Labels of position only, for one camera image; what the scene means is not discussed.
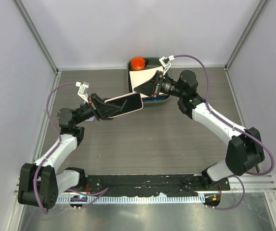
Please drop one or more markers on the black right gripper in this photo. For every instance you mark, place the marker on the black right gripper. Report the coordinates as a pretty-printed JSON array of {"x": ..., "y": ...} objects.
[{"x": 151, "y": 88}]

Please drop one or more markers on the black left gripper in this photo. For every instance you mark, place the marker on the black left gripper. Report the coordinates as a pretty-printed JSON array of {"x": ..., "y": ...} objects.
[{"x": 102, "y": 109}]

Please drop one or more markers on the phone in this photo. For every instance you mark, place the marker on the phone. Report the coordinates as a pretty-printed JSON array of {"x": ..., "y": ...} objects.
[
  {"x": 91, "y": 118},
  {"x": 128, "y": 103}
]

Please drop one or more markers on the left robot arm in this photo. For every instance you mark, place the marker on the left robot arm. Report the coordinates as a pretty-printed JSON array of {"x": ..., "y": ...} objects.
[{"x": 39, "y": 184}]

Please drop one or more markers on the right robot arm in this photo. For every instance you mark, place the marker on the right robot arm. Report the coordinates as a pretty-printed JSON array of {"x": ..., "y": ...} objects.
[{"x": 244, "y": 150}]

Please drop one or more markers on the blue dotted plate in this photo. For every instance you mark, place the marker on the blue dotted plate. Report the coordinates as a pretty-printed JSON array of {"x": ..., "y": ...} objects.
[{"x": 155, "y": 100}]

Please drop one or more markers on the white square plate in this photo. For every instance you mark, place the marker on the white square plate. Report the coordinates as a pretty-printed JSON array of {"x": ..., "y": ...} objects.
[{"x": 139, "y": 77}]

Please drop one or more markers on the dark green plastic tray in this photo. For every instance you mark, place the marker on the dark green plastic tray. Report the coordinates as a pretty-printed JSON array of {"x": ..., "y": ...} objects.
[{"x": 152, "y": 63}]

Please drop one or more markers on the orange mug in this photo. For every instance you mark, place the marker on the orange mug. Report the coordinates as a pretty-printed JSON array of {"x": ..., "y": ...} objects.
[{"x": 138, "y": 63}]

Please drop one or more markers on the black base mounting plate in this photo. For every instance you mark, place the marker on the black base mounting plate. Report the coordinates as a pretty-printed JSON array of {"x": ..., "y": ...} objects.
[{"x": 173, "y": 185}]

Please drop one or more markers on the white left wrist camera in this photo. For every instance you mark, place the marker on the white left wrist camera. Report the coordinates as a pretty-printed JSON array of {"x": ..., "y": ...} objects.
[{"x": 83, "y": 90}]

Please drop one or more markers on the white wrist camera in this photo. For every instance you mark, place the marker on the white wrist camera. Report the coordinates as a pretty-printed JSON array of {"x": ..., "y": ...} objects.
[
  {"x": 83, "y": 90},
  {"x": 166, "y": 63}
]

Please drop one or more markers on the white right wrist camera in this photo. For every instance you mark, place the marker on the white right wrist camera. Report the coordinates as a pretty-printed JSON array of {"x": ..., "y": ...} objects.
[{"x": 166, "y": 63}]

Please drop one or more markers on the slotted cable duct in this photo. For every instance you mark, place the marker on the slotted cable duct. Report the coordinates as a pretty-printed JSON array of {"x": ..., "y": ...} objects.
[{"x": 74, "y": 199}]

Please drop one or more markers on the left aluminium frame post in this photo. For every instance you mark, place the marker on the left aluminium frame post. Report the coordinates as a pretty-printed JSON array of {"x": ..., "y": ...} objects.
[{"x": 35, "y": 34}]

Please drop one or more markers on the aluminium frame post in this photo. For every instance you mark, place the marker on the aluminium frame post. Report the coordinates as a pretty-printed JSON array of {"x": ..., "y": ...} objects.
[
  {"x": 259, "y": 9},
  {"x": 35, "y": 34}
]

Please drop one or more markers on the right aluminium frame post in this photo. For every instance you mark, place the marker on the right aluminium frame post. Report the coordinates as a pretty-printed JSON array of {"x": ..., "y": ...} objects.
[{"x": 259, "y": 9}]

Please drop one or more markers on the aluminium front rail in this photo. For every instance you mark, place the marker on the aluminium front rail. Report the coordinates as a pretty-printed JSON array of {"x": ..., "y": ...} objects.
[{"x": 250, "y": 184}]

